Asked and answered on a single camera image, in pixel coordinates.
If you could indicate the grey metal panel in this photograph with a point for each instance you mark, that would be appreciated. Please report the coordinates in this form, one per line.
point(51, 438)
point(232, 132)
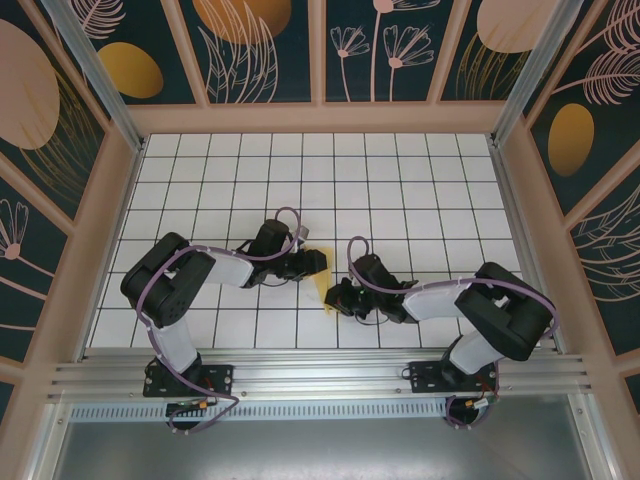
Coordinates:
point(320, 450)

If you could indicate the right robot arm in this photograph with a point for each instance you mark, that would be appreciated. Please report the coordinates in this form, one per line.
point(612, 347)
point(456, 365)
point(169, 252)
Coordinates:
point(430, 305)

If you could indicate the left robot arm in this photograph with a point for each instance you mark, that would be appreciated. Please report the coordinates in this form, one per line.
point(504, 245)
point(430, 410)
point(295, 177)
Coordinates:
point(227, 272)

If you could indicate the aluminium corner post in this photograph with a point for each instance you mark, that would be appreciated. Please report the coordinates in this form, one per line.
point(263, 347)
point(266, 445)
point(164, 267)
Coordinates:
point(530, 70)
point(100, 75)

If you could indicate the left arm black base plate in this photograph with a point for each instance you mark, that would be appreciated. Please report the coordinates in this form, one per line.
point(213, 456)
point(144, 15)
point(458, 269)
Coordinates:
point(220, 380)

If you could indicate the wide aluminium base rail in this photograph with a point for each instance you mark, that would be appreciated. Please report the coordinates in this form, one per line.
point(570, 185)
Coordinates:
point(320, 375)

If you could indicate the yellow cloth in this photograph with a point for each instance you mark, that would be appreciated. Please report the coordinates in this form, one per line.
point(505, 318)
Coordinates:
point(322, 285)

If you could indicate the aluminium table side rail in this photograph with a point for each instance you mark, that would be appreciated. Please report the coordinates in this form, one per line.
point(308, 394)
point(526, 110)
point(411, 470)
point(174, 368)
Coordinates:
point(520, 240)

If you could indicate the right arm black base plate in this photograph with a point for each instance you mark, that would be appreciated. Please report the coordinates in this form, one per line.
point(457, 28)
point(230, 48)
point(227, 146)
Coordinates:
point(425, 380)

